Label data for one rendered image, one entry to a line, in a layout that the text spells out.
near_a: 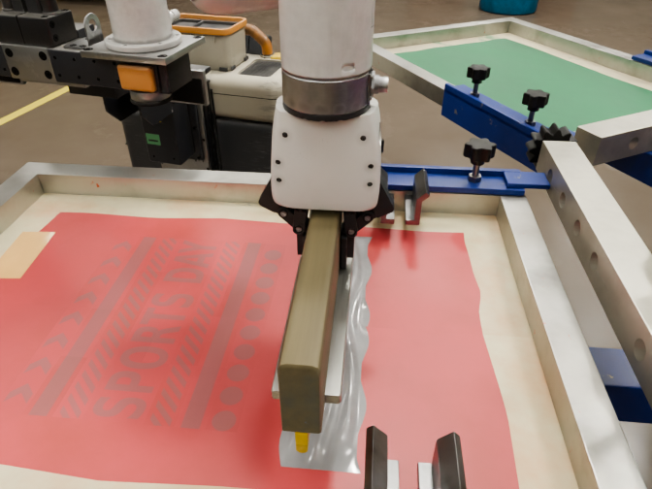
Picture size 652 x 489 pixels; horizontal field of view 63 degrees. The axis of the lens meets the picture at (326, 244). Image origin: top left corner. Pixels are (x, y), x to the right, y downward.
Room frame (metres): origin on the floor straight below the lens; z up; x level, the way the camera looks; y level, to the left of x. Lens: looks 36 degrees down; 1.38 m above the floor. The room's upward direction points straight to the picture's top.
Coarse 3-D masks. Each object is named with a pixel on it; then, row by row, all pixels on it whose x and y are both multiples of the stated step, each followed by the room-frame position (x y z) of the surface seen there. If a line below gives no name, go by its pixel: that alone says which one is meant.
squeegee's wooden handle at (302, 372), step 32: (320, 224) 0.41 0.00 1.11; (320, 256) 0.36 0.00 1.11; (320, 288) 0.32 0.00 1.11; (288, 320) 0.29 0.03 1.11; (320, 320) 0.29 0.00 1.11; (288, 352) 0.25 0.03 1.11; (320, 352) 0.26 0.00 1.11; (288, 384) 0.24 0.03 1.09; (320, 384) 0.24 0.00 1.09; (288, 416) 0.24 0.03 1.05; (320, 416) 0.24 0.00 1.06
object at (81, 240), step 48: (96, 240) 0.61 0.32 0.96; (240, 240) 0.61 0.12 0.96; (288, 240) 0.61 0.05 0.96; (384, 240) 0.61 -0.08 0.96; (432, 240) 0.61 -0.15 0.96; (0, 288) 0.50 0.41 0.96; (48, 288) 0.50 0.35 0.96; (288, 288) 0.50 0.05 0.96; (384, 288) 0.50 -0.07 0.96; (432, 288) 0.50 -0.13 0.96
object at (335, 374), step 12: (348, 264) 0.44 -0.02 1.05; (348, 276) 0.42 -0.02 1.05; (348, 288) 0.40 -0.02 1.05; (336, 300) 0.38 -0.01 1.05; (348, 300) 0.38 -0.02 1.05; (288, 312) 0.36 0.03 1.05; (336, 312) 0.36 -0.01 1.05; (336, 324) 0.35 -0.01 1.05; (336, 336) 0.33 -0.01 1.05; (336, 348) 0.32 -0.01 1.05; (336, 360) 0.30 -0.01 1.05; (276, 372) 0.29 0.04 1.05; (336, 372) 0.29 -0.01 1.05; (276, 384) 0.28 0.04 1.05; (336, 384) 0.28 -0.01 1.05; (276, 396) 0.27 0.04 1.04; (336, 396) 0.27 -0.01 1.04
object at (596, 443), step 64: (0, 192) 0.68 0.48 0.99; (64, 192) 0.74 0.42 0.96; (128, 192) 0.73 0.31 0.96; (192, 192) 0.72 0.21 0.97; (256, 192) 0.71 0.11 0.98; (448, 192) 0.68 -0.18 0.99; (512, 256) 0.55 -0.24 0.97; (576, 320) 0.41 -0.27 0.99; (576, 384) 0.32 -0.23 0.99; (576, 448) 0.27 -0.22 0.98
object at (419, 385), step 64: (0, 320) 0.45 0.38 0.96; (0, 384) 0.35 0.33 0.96; (256, 384) 0.35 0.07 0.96; (384, 384) 0.35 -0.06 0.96; (448, 384) 0.35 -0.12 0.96; (0, 448) 0.28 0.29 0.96; (64, 448) 0.28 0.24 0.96; (128, 448) 0.28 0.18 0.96; (192, 448) 0.28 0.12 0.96; (256, 448) 0.28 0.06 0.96; (512, 448) 0.28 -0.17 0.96
